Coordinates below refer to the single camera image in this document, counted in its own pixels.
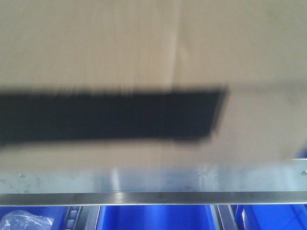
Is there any brown cardboard box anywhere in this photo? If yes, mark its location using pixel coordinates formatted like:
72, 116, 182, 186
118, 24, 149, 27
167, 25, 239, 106
0, 0, 307, 172

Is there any silver shelf front beam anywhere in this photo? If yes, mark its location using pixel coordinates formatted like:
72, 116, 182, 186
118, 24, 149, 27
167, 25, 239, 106
0, 159, 307, 206

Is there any blue bin lower middle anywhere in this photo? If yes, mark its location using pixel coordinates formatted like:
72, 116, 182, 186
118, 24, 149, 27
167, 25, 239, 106
96, 205, 215, 230

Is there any blue bin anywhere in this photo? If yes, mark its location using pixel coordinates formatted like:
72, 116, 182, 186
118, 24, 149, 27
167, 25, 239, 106
0, 206, 71, 230
96, 205, 215, 230

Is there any left white roller track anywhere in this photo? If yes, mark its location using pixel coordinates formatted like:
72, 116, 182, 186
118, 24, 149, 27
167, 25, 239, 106
64, 206, 82, 230

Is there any blue bin lower left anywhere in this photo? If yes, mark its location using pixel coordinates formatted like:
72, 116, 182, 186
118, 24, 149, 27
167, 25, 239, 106
0, 206, 71, 230

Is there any large blue plastic crate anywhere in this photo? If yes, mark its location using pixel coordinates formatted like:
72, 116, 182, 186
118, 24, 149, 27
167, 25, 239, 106
232, 204, 307, 230

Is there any clear plastic bag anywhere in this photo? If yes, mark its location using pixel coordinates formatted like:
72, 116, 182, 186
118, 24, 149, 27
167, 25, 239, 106
0, 210, 54, 230

